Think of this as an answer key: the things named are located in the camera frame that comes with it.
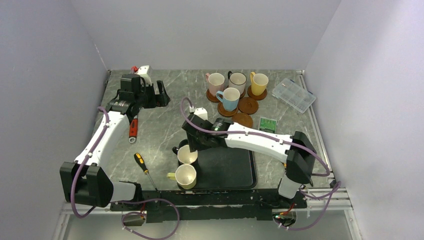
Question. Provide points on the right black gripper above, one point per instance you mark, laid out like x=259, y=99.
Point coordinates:
x=194, y=145

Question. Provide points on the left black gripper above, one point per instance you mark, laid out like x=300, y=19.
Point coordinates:
x=161, y=99

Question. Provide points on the black handled cream mug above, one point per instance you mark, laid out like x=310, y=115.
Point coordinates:
x=184, y=154

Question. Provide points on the brown wooden coaster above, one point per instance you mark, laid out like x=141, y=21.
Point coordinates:
x=211, y=97
x=242, y=94
x=257, y=97
x=248, y=105
x=243, y=119
x=225, y=113

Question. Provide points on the pale yellow mug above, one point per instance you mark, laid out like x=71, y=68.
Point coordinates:
x=185, y=176

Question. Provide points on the light blue mug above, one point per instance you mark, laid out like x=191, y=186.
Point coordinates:
x=229, y=98

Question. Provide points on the pink mug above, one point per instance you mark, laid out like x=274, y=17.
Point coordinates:
x=216, y=82

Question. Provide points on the white ribbed mug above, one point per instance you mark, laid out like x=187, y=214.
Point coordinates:
x=237, y=80

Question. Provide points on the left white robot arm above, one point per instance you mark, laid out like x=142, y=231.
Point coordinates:
x=83, y=180

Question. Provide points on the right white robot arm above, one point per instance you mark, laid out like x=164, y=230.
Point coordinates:
x=292, y=150

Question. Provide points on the black plastic tray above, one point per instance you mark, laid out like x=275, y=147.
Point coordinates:
x=224, y=169

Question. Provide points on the yellow black screwdriver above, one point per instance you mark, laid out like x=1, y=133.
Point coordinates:
x=141, y=162

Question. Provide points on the green screw bit box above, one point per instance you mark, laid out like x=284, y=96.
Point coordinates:
x=267, y=125

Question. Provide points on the clear plastic organizer box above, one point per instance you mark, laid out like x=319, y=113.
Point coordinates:
x=294, y=95

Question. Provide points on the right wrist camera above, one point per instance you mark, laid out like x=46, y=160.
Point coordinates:
x=200, y=112

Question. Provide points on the red handled adjustable wrench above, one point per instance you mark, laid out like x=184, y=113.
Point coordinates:
x=133, y=130

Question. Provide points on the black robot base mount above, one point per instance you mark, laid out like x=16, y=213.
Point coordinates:
x=172, y=205

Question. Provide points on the aluminium frame rail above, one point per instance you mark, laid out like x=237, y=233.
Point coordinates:
x=84, y=181

